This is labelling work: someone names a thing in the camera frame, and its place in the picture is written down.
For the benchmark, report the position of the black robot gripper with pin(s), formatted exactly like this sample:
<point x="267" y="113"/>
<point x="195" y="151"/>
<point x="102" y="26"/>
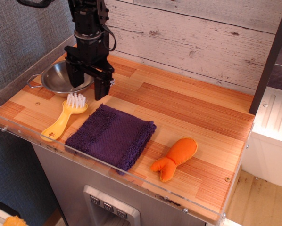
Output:
<point x="90" y="57"/>

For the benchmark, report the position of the stainless steel pot with handles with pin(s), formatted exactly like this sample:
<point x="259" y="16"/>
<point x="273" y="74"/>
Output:
<point x="55" y="79"/>

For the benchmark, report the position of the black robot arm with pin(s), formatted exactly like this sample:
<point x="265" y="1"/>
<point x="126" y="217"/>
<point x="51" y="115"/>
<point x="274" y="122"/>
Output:
<point x="92" y="39"/>

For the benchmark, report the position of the orange plush gold fish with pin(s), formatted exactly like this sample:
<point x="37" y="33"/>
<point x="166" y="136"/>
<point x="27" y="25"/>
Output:
<point x="182" y="150"/>

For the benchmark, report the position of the yellow brush with white bristles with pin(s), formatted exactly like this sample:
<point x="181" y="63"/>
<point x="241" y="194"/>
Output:
<point x="74" y="104"/>

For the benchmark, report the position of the purple folded towel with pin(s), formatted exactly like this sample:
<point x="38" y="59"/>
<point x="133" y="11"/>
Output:
<point x="113" y="136"/>

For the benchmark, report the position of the silver toy fridge cabinet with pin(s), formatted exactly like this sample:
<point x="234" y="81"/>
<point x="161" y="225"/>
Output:
<point x="68" y="175"/>

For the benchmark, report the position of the grey water dispenser panel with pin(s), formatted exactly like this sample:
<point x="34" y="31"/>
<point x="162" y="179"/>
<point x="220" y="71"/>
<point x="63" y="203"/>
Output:
<point x="105" y="210"/>

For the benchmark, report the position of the orange plush toy at corner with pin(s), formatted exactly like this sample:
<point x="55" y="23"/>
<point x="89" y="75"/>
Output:
<point x="14" y="221"/>

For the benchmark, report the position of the white toy sink counter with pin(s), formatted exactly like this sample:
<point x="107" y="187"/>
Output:
<point x="262" y="156"/>

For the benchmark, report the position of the dark right vertical post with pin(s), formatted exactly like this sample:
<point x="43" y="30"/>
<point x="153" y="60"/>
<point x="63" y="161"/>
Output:
<point x="271" y="60"/>

